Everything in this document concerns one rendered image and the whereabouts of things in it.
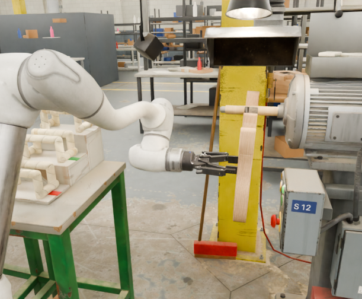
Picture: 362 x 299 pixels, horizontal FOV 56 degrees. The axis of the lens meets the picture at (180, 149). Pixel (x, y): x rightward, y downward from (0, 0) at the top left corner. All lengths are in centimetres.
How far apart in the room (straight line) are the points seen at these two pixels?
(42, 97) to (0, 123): 13
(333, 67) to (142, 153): 70
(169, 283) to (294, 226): 144
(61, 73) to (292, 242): 74
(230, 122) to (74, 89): 148
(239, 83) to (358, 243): 121
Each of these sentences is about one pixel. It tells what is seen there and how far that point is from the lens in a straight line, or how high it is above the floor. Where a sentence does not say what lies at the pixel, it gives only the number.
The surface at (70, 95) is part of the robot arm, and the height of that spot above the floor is 139.
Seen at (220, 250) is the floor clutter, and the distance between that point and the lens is 247.
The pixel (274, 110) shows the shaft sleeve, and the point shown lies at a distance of 123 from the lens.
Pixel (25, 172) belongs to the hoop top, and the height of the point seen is 104.
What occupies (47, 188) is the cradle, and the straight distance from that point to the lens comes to 138.
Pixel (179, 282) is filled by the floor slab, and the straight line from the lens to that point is 234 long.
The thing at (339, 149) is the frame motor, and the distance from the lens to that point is 124.
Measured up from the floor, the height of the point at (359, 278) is 75.
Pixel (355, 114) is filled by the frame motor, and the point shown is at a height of 128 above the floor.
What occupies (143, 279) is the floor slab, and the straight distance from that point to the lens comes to 238.
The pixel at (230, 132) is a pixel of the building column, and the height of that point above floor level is 90.
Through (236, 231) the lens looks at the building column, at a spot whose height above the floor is 19.
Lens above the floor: 153
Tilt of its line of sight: 20 degrees down
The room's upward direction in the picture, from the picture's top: 1 degrees counter-clockwise
